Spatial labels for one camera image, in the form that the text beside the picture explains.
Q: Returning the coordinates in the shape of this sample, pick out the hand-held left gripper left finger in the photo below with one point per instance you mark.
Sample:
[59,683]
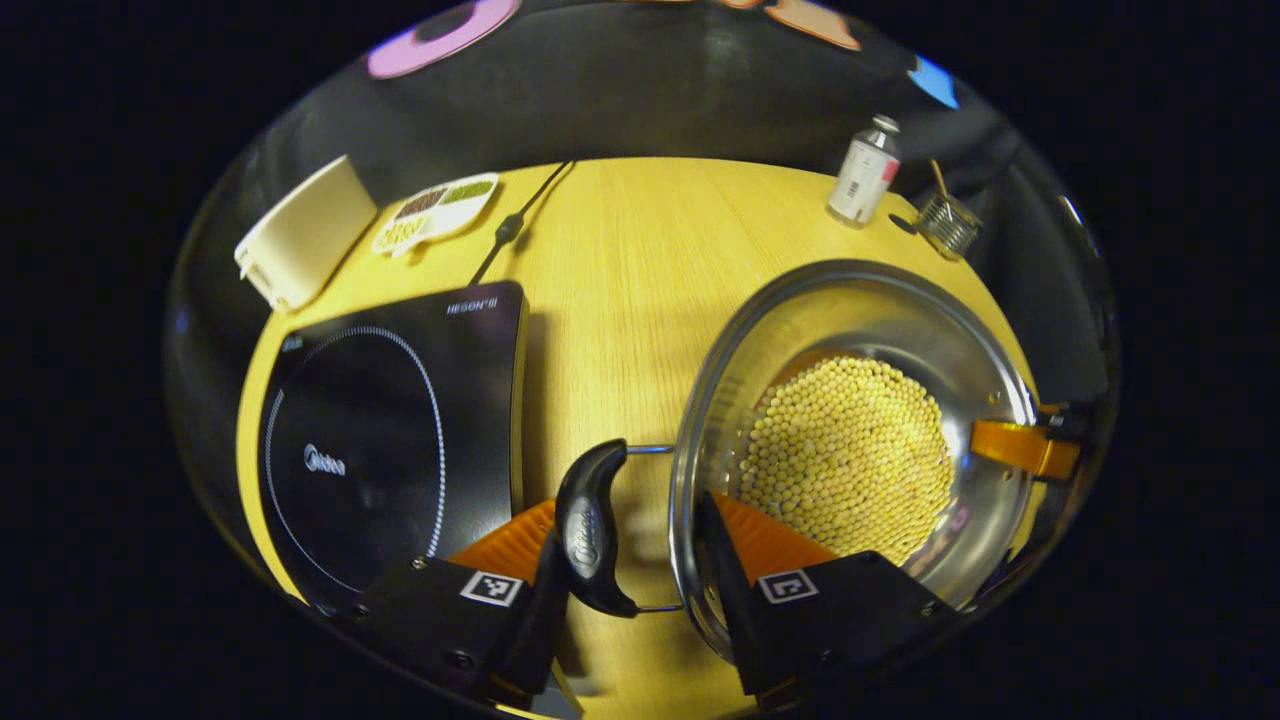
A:
[540,630]

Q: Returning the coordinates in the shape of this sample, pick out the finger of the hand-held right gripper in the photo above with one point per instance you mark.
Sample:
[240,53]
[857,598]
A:
[1020,445]

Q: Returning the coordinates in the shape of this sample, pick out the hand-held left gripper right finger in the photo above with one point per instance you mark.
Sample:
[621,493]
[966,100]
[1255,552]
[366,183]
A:
[730,600]

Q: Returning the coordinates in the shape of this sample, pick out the black induction cooktop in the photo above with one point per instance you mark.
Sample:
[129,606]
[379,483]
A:
[380,450]

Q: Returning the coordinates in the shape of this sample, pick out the pile of yellow soybeans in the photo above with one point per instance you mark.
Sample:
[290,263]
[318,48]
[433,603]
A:
[850,460]

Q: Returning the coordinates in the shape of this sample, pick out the thin wooden stick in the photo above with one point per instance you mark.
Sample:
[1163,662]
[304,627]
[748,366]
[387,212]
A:
[938,178]

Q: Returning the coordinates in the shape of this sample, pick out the small white bottle red label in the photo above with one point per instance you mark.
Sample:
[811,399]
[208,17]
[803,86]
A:
[862,175]

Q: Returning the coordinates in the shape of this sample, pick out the white divided dish with beans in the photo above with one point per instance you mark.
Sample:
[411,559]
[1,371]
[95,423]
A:
[435,212]

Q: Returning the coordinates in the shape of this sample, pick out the white toaster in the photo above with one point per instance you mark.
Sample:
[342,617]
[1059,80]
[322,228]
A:
[300,235]

